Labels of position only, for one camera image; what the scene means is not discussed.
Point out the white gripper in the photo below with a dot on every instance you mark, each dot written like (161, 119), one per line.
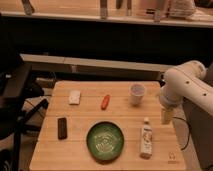
(168, 99)

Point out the white plastic bottle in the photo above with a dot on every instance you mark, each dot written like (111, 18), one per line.
(146, 139)

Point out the orange carrot toy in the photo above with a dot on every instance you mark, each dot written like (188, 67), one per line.
(105, 102)

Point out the green round plate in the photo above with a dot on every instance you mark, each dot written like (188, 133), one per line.
(105, 141)

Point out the black office chair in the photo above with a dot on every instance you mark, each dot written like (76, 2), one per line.
(16, 85)

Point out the white sponge block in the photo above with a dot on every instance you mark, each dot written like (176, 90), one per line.
(74, 97)

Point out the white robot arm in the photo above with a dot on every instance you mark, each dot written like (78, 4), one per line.
(185, 81)

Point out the dark brown chocolate bar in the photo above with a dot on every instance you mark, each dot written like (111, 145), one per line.
(62, 128)

